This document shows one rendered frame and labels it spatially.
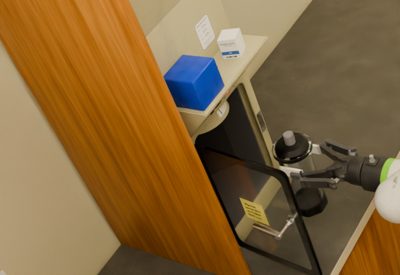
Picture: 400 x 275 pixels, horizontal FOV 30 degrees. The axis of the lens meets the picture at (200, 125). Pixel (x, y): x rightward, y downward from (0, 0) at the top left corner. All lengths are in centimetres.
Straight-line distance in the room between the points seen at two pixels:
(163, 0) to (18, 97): 52
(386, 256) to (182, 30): 107
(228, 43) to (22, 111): 60
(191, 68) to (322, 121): 86
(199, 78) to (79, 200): 70
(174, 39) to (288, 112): 88
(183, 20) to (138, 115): 27
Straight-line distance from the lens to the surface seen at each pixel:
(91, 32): 170
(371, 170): 188
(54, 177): 221
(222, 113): 208
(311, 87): 272
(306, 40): 297
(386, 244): 250
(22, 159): 212
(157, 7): 180
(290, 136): 196
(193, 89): 176
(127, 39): 163
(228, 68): 192
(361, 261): 234
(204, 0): 194
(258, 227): 190
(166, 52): 183
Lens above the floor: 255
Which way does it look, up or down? 36 degrees down
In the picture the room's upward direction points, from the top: 23 degrees counter-clockwise
